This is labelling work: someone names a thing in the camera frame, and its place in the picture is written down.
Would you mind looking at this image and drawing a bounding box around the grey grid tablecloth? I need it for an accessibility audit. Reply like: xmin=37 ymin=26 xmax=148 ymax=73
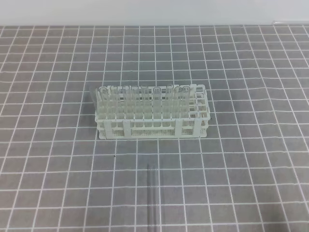
xmin=0 ymin=25 xmax=309 ymax=232

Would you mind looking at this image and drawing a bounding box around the white test tube rack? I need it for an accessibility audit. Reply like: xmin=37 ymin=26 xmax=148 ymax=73
xmin=95 ymin=84 xmax=211 ymax=139

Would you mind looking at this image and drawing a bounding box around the clear glass test tube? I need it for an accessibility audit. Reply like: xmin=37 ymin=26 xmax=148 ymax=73
xmin=146 ymin=164 xmax=158 ymax=232

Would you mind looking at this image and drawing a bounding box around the clear tube leftmost leaning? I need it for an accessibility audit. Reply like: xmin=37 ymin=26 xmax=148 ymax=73
xmin=89 ymin=87 xmax=98 ymax=112

